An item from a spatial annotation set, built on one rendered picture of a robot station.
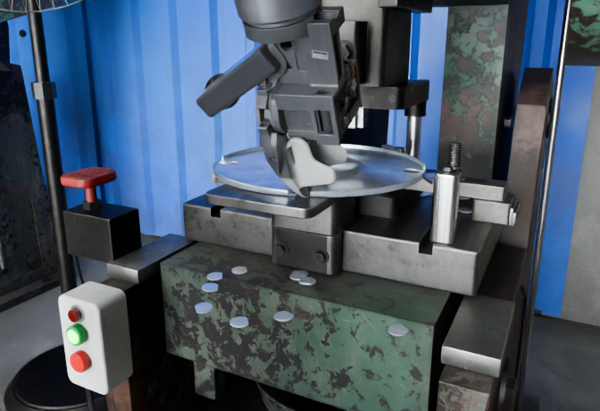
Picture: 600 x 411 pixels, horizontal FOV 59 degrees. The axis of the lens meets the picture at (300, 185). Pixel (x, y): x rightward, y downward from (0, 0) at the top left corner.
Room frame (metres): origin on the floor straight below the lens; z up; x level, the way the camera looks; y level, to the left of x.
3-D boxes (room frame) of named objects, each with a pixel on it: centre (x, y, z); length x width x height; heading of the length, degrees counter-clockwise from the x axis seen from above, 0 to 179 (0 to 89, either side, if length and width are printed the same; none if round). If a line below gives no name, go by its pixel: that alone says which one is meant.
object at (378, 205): (0.84, -0.08, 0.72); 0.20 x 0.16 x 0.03; 63
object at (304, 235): (0.68, 0.00, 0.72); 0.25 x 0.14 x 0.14; 153
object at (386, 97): (0.84, -0.08, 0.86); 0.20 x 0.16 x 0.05; 63
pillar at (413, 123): (0.85, -0.18, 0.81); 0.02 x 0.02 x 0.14
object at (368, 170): (0.72, -0.03, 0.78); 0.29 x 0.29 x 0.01
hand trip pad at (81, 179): (0.78, 0.32, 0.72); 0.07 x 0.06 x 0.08; 153
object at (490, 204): (0.76, -0.23, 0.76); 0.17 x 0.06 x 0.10; 63
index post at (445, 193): (0.64, -0.18, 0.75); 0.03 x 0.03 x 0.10; 63
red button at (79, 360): (0.62, 0.29, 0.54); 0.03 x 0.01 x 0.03; 63
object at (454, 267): (0.83, -0.08, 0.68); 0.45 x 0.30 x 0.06; 63
